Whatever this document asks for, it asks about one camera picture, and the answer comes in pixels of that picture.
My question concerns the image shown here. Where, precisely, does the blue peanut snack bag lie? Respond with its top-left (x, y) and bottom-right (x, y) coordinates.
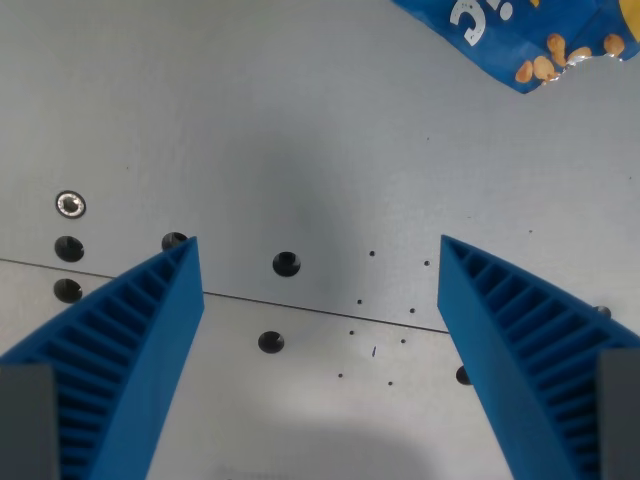
top-left (390, 0), bottom-right (640, 96)

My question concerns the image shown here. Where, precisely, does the silver screw in table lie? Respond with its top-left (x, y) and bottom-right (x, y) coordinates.
top-left (55, 189), bottom-right (87, 220)

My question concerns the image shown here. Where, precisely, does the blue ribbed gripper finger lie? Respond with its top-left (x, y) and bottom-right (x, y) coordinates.
top-left (437, 234), bottom-right (640, 480)
top-left (0, 236), bottom-right (207, 480)

